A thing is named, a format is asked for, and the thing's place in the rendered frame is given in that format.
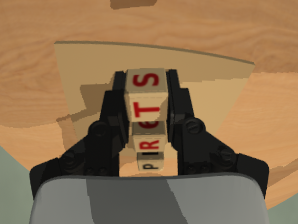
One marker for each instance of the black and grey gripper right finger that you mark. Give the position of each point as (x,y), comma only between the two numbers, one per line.
(199,147)

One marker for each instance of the beige toy block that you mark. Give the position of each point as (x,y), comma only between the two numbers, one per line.
(150,161)
(146,94)
(149,136)

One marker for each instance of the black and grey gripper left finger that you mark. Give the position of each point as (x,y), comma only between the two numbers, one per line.
(98,151)

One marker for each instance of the tan flat mat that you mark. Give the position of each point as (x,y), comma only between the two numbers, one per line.
(87,70)

